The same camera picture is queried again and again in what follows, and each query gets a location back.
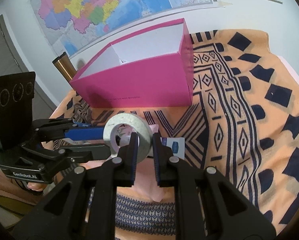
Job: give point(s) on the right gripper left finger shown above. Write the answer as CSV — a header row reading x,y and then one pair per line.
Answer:
x,y
130,161

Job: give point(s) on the person left hand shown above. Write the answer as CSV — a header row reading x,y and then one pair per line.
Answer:
x,y
36,186

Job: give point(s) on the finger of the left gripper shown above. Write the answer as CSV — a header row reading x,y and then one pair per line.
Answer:
x,y
84,133
87,152

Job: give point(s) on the blue white medicine box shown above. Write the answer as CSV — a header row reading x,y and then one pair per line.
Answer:
x,y
177,146

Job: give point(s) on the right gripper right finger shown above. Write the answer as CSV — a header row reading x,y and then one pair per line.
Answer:
x,y
163,169

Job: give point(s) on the pink cardboard box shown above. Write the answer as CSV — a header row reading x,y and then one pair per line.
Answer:
x,y
152,67

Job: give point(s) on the grey tape roll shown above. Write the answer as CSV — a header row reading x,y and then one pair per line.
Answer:
x,y
118,131

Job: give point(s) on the plain pink cream tube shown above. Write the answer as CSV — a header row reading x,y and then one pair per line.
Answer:
x,y
145,187

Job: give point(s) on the colourful wall map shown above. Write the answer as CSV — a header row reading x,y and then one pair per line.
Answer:
x,y
72,25

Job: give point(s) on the black tracking camera left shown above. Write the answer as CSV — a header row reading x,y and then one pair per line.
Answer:
x,y
16,95

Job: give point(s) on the pink sleeve forearm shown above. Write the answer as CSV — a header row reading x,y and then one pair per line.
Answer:
x,y
15,199

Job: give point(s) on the orange patterned blanket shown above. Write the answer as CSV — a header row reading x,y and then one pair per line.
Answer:
x,y
244,119

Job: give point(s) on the grey door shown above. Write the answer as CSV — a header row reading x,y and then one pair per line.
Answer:
x,y
11,63

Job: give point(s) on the gold metal tumbler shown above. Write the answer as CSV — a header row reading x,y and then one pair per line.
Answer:
x,y
64,66

